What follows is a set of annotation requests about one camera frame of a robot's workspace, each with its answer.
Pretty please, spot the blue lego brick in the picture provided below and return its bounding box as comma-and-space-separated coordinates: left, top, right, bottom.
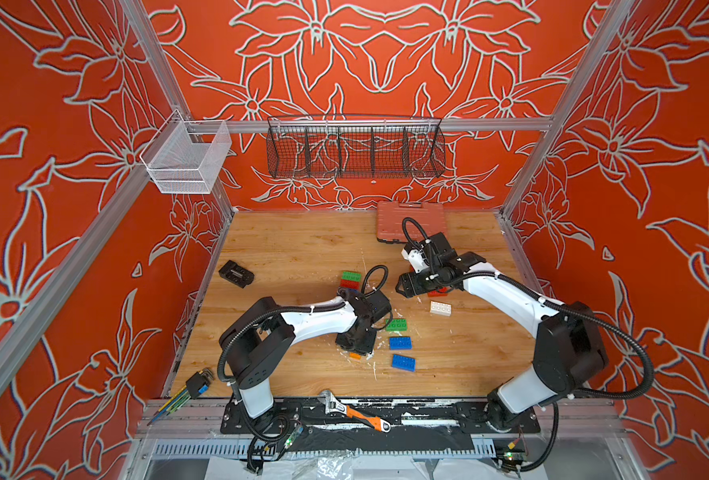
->
391, 354, 417, 372
389, 336, 413, 351

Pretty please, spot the red lego brick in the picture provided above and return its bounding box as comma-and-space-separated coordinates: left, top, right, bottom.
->
428, 288, 449, 297
340, 279, 360, 290

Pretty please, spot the dark green lego brick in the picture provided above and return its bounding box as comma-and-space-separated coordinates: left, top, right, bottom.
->
340, 271, 362, 282

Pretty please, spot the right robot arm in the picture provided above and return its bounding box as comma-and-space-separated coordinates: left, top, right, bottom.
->
396, 232, 656, 475

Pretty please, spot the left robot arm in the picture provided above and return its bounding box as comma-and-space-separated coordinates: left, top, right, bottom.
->
216, 265, 394, 444

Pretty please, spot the white lego brick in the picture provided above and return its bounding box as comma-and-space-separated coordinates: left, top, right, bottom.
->
430, 301, 453, 317

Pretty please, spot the green lego brick centre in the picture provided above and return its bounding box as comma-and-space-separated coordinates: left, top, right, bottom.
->
385, 318, 408, 332

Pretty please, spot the blue lego brick front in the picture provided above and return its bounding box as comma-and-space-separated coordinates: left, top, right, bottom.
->
391, 354, 417, 372

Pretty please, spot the red plastic tool case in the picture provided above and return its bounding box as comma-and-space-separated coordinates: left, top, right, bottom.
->
376, 201, 448, 244

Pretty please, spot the small black box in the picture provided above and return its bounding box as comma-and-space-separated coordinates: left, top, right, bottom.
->
218, 260, 254, 288

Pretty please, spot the hex key set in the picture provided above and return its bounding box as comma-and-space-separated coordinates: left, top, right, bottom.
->
148, 368, 214, 426

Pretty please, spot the clear plastic bin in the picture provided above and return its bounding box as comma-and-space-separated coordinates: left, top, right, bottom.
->
140, 110, 232, 194

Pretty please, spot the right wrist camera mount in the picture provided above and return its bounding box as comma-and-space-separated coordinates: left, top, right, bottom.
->
401, 245, 428, 273

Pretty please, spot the orange handled adjustable wrench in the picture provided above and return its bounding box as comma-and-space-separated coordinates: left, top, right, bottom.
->
318, 390, 393, 433

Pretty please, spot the black wire basket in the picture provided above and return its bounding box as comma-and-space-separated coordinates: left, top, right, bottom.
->
266, 114, 448, 180

